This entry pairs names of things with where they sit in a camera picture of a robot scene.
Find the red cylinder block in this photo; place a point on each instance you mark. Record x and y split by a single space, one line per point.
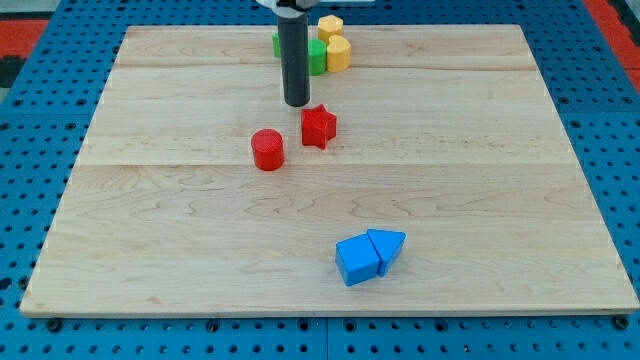
268 149

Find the blue cube block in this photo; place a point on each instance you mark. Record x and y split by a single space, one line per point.
356 259

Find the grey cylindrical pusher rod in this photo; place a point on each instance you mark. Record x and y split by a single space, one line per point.
293 40

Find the yellow cylinder block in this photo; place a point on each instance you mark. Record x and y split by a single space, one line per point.
338 54

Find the red star block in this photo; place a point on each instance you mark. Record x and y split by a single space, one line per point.
318 126

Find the green block behind rod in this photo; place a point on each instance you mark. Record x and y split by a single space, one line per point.
276 45

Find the green cylinder block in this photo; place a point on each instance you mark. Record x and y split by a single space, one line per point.
317 57

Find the yellow hexagon block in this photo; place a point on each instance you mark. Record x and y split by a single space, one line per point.
328 26

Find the blue triangle block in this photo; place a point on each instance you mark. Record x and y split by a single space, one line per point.
388 245

